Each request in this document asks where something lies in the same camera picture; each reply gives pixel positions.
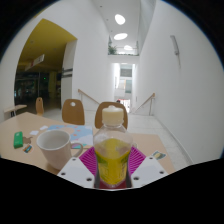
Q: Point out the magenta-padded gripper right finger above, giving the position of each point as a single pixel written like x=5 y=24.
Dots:
x=150 y=170

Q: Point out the hanging white and red sign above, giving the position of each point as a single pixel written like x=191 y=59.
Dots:
x=35 y=62

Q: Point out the small colourful sticker card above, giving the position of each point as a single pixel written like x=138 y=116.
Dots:
x=27 y=148
x=159 y=155

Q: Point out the oval ceiling lights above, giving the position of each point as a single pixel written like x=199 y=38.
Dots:
x=120 y=19

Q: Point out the wooden chair with oval cutout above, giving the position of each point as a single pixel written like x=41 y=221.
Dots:
x=40 y=106
x=73 y=113
x=99 y=116

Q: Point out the green potted plant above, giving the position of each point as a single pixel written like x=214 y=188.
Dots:
x=112 y=50

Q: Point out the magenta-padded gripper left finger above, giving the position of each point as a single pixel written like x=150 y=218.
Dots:
x=75 y=171

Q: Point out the wooden stair handrail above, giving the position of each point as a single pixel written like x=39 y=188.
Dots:
x=87 y=96
x=146 y=100

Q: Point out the small wooden side table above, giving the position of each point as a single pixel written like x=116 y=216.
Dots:
x=15 y=108

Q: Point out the small green box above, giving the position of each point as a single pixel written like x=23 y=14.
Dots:
x=18 y=140

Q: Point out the white mug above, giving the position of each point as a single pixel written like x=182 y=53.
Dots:
x=55 y=146

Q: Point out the dark sign on pillar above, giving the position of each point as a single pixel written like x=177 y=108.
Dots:
x=66 y=73

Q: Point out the clear bottle with yellow label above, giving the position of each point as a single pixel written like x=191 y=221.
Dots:
x=112 y=156

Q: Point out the small white paper card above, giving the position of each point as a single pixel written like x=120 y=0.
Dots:
x=34 y=132
x=43 y=127

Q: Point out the grey wall-mounted fixture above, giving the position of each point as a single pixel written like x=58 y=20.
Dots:
x=175 y=45

